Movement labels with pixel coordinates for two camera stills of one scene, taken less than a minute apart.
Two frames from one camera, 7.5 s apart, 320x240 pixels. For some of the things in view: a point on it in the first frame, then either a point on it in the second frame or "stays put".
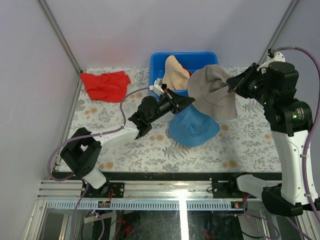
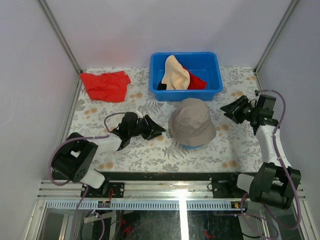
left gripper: [177, 102] -> [155, 127]
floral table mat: [245, 144] stays put
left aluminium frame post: [47, 10] stays put
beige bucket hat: [175, 75] stays put
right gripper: [235, 81] -> [235, 115]
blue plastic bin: [192, 61] stays put
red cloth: [110, 87] stays put
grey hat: [207, 85] -> [191, 124]
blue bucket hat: [191, 127] -> [189, 147]
